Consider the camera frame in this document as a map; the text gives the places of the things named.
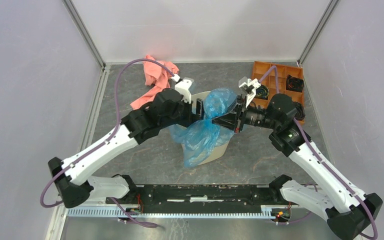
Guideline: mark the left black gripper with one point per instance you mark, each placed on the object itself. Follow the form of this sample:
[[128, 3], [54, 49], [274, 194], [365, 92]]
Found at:
[[192, 117]]

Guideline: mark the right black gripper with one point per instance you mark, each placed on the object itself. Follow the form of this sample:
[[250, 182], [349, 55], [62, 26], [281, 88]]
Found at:
[[228, 120]]

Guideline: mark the blue plastic trash bag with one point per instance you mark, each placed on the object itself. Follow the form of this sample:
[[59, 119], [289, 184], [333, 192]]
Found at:
[[205, 126]]

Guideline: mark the beige trash bin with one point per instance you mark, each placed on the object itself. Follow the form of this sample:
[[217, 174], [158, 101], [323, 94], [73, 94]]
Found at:
[[216, 149]]

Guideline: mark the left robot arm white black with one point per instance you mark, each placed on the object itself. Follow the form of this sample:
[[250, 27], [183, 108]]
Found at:
[[73, 177]]

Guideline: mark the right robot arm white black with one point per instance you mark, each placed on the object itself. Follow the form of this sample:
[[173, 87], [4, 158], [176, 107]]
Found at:
[[346, 208]]

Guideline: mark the black bag roll left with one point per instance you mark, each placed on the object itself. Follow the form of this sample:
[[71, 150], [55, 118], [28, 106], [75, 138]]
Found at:
[[262, 93]]

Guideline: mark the black bag roll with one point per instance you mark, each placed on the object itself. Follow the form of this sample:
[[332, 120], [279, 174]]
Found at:
[[262, 93], [294, 84], [300, 114]]

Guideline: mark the orange compartment tray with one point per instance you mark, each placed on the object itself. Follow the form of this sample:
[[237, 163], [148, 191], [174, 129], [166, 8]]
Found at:
[[275, 81]]

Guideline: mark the pink cloth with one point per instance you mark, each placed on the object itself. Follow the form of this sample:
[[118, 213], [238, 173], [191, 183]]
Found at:
[[155, 76]]

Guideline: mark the black bag roll bottom right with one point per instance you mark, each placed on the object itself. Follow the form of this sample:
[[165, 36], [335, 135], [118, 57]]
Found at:
[[300, 114]]

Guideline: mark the black bag roll top right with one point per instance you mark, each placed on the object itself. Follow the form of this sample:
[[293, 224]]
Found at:
[[294, 84]]

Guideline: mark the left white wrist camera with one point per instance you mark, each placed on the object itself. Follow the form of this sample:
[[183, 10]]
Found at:
[[183, 86]]

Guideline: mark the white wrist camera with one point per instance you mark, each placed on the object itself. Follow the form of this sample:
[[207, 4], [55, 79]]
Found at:
[[183, 86], [249, 86]]

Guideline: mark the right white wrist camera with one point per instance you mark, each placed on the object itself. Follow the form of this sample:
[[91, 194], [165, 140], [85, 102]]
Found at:
[[249, 86]]

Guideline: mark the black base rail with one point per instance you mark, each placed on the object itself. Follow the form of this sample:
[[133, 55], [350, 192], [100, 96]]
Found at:
[[202, 199]]

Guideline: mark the white slotted cable duct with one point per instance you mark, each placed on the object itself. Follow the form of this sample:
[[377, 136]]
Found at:
[[116, 212]]

